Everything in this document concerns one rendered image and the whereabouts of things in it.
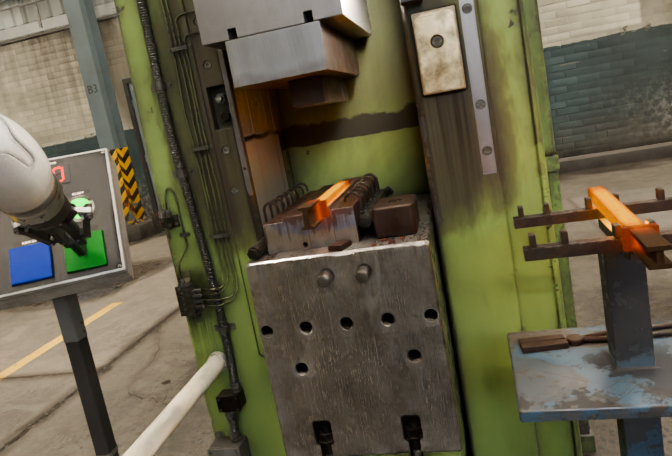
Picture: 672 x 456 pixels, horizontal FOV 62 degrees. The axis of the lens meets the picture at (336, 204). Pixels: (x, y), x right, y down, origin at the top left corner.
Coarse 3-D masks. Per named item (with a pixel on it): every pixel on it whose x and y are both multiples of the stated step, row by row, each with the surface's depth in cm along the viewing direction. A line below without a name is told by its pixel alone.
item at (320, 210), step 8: (336, 184) 142; (344, 184) 141; (328, 192) 130; (336, 192) 130; (312, 200) 115; (320, 200) 116; (328, 200) 122; (304, 208) 107; (312, 208) 111; (320, 208) 115; (304, 216) 108; (312, 216) 110; (320, 216) 116; (304, 224) 108; (312, 224) 109
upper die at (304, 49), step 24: (312, 24) 110; (240, 48) 114; (264, 48) 113; (288, 48) 112; (312, 48) 111; (336, 48) 123; (240, 72) 114; (264, 72) 114; (288, 72) 113; (312, 72) 112; (336, 72) 124
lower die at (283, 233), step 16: (320, 192) 146; (288, 208) 136; (336, 208) 116; (352, 208) 115; (272, 224) 119; (288, 224) 119; (320, 224) 117; (336, 224) 117; (352, 224) 116; (272, 240) 120; (288, 240) 119; (304, 240) 119; (320, 240) 118; (336, 240) 117; (352, 240) 117
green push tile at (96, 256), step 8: (96, 232) 112; (88, 240) 112; (96, 240) 112; (64, 248) 110; (88, 248) 111; (96, 248) 111; (104, 248) 112; (72, 256) 110; (80, 256) 110; (88, 256) 110; (96, 256) 111; (104, 256) 111; (72, 264) 109; (80, 264) 110; (88, 264) 110; (96, 264) 110; (104, 264) 110; (72, 272) 109
